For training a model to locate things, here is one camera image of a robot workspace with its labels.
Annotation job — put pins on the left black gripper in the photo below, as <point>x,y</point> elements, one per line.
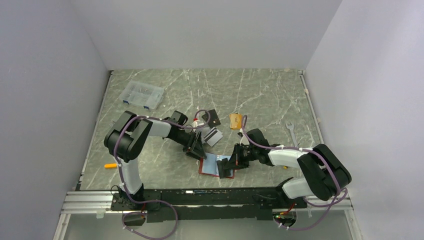
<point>195,146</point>

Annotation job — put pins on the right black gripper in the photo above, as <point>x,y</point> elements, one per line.
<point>236,159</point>

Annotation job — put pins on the single black card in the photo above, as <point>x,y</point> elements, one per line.
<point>224,172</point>

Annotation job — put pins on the red leather wallet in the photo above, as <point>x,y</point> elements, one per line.
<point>208,166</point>

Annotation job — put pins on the white magnetic stripe card stack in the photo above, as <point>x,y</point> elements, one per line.
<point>210,136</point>

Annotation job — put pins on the black card holder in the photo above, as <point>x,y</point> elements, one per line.
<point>211,118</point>

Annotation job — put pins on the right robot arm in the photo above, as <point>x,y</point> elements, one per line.
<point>323,175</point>

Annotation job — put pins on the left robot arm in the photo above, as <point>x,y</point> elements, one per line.
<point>126,139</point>

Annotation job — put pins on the orange card stack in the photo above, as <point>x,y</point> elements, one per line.
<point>235,121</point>

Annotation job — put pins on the silver wrench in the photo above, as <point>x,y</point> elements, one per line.
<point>290,126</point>

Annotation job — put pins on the clear plastic organizer box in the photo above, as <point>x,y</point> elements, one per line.
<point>142,95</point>

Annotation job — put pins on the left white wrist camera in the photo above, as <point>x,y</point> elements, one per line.
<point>198,123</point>

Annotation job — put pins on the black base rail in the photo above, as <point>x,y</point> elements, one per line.
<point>260,203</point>

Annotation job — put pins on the aluminium frame rail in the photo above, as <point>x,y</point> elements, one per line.
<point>99,203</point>

